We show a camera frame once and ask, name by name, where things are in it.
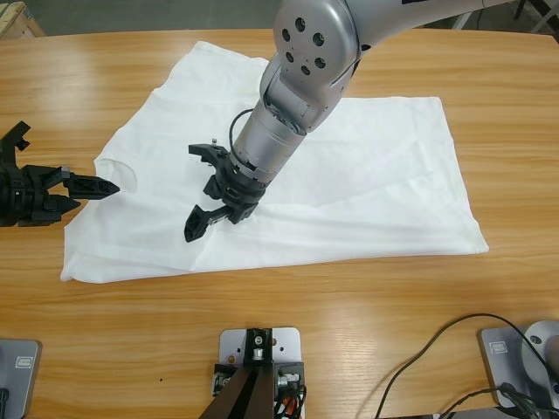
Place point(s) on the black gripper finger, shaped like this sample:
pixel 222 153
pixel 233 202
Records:
pixel 196 224
pixel 63 206
pixel 94 187

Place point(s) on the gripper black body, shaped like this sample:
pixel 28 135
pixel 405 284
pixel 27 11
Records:
pixel 26 196
pixel 238 192

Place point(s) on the white t-shirt with black logo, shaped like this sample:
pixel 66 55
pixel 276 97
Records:
pixel 349 196

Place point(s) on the wooden crate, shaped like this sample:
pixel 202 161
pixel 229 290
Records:
pixel 17 22

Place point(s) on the wrist black camera bracket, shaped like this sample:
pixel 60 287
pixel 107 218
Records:
pixel 13 139
pixel 203 150

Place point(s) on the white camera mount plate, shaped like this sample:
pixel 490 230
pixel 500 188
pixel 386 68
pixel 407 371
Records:
pixel 288 345

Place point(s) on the black corner bracket with bolt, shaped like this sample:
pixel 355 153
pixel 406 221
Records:
pixel 220 380
pixel 298 373

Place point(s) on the dark camera post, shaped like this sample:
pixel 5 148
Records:
pixel 253 393

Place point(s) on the arm grey base plate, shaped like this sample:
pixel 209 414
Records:
pixel 17 393
pixel 498 366

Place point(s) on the black plug at base plate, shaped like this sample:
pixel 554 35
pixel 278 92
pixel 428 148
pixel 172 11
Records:
pixel 3 397

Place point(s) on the grey metal frame leg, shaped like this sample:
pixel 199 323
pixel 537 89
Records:
pixel 463 19

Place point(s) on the black metal frame leg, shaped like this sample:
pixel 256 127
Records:
pixel 543 18

